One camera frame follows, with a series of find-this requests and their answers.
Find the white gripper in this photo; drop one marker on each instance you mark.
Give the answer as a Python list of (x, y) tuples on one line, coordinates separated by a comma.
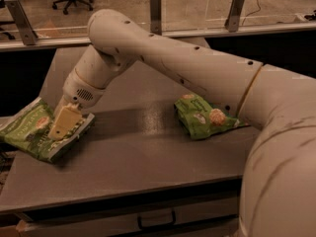
[(79, 93)]

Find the green jalapeno kettle chip bag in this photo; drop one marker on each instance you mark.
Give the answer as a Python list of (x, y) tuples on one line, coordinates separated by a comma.
[(28, 131)]

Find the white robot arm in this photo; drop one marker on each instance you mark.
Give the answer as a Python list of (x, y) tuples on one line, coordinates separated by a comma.
[(278, 196)]

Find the green dang rice chip bag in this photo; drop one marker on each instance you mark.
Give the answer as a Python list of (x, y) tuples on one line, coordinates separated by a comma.
[(201, 119)]

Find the left metal bracket post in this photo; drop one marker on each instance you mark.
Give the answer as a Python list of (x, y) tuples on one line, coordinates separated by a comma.
[(27, 34)]

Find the metal bracket post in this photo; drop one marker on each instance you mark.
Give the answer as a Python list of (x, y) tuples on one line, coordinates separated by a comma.
[(155, 17), (233, 19), (27, 34)]

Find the grey drawer with black handle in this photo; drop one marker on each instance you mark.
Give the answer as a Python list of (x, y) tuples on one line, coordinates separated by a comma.
[(202, 218)]

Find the middle metal bracket post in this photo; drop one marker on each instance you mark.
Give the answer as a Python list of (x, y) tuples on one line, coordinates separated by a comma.
[(155, 17)]

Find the right metal bracket post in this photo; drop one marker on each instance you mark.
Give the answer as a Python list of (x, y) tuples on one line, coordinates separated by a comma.
[(233, 19)]

